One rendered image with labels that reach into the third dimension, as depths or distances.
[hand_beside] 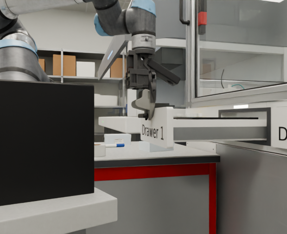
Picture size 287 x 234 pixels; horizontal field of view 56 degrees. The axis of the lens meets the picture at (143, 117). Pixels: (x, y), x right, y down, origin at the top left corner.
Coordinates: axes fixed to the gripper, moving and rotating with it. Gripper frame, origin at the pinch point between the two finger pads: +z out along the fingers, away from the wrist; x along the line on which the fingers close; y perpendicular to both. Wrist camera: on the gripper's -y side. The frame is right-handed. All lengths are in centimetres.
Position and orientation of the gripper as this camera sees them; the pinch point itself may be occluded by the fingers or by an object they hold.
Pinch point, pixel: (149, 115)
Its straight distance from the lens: 84.3
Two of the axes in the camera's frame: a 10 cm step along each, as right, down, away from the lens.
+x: 2.5, 0.0, -9.7
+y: -9.7, 0.0, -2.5
